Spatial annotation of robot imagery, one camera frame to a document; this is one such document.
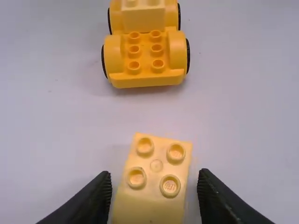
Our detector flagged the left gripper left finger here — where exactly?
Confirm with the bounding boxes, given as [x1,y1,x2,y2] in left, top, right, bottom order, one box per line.
[35,170,113,224]

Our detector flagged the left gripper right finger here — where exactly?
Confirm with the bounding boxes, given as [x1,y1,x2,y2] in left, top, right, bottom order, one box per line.
[197,168,278,224]

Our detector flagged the yellow toy brick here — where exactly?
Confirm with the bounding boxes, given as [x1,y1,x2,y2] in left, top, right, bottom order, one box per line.
[112,132,194,224]

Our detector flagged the yellow toy car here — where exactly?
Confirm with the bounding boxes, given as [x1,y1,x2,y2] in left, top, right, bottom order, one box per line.
[100,0,190,90]

